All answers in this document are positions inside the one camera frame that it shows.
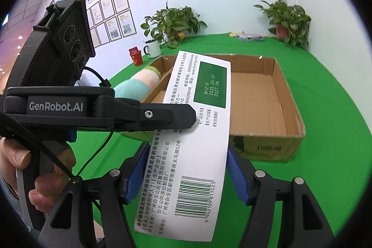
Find potted green plant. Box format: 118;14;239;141
253;0;312;50
141;3;207;49

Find left potted green plant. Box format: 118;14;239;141
141;3;207;49

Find green table cloth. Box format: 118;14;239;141
72;35;371;247

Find red cup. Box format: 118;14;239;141
129;46;143;67

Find long brown cardboard box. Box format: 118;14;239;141
142;55;176;103

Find black cable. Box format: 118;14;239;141
69;66;116;179

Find right potted green plant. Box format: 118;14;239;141
253;0;312;50

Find white green medicine box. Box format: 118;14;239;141
134;51;231;242

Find framed certificates on wall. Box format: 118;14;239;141
86;0;137;48

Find pig plush toy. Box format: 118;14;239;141
114;66;161;101

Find large open cardboard tray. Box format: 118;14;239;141
122;53;306;162

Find white enamel mug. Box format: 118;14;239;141
143;40;161;59

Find person's left hand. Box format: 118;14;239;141
0;136;77;215

